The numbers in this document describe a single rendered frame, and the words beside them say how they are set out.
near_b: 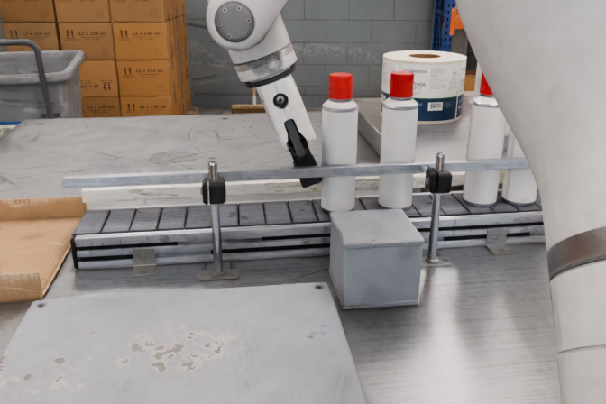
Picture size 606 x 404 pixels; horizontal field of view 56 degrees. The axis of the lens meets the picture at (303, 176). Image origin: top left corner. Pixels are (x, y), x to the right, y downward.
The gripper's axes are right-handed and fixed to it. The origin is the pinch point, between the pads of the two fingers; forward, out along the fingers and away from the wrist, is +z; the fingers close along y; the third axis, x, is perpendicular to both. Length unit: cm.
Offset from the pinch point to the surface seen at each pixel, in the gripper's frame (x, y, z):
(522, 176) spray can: -30.1, -2.4, 12.4
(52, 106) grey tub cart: 94, 184, -4
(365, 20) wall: -100, 439, 51
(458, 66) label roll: -42, 49, 8
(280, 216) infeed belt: 6.3, -1.9, 4.4
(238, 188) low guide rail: 10.8, 3.3, -0.3
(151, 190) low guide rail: 23.0, 3.4, -5.0
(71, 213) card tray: 39.2, 12.8, -3.5
